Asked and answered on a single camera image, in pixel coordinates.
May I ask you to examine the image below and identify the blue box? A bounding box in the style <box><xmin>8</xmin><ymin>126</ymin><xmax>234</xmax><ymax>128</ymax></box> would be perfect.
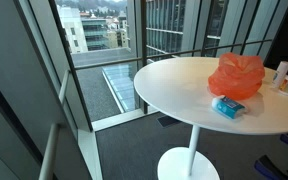
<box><xmin>212</xmin><ymin>96</ymin><xmax>247</xmax><ymax>119</ymax></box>

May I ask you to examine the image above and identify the blue black robot base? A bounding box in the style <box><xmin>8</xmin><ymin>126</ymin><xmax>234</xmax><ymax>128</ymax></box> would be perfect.
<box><xmin>254</xmin><ymin>133</ymin><xmax>288</xmax><ymax>180</ymax></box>

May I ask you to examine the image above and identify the orange plastic bag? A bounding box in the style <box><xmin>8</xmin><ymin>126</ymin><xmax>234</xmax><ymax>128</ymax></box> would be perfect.
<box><xmin>208</xmin><ymin>52</ymin><xmax>265</xmax><ymax>100</ymax></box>

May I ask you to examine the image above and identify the white stair handrail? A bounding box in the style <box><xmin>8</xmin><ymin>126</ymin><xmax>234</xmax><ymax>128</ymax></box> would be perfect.
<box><xmin>38</xmin><ymin>70</ymin><xmax>70</xmax><ymax>180</ymax></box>

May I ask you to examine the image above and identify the black window handrail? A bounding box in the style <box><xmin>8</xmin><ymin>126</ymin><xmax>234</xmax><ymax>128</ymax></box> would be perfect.
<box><xmin>74</xmin><ymin>39</ymin><xmax>273</xmax><ymax>70</ymax></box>

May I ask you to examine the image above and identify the white tube bottle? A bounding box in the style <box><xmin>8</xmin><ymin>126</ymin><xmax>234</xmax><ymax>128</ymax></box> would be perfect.
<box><xmin>272</xmin><ymin>61</ymin><xmax>288</xmax><ymax>88</ymax></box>

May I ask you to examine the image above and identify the white round pedestal table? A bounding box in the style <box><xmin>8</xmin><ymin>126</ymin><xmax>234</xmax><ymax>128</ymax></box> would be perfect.
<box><xmin>134</xmin><ymin>57</ymin><xmax>288</xmax><ymax>180</ymax></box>

